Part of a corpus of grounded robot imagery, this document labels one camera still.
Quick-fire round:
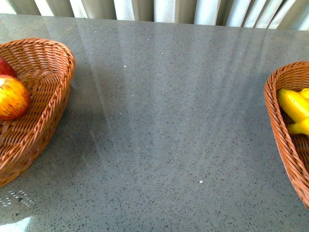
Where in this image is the yellow red apple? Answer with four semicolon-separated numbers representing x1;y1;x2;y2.
0;75;30;121

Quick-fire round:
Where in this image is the yellow banana with brown tip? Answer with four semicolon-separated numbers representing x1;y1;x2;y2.
277;89;309;122

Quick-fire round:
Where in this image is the yellow banana with cut stem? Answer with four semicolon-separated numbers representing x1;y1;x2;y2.
287;117;309;136

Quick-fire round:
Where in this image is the left brown wicker basket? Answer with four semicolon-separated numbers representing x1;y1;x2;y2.
0;38;75;186

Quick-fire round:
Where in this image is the brown wicker basket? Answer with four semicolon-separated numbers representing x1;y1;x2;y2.
264;61;309;208
0;38;75;186

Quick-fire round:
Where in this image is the right brown wicker basket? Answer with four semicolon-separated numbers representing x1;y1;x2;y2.
264;61;309;208

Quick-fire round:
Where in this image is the yellow banana in basket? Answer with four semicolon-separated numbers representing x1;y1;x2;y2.
298;88;309;98

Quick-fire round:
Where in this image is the white pleated curtain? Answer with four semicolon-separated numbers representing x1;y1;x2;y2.
0;0;309;31

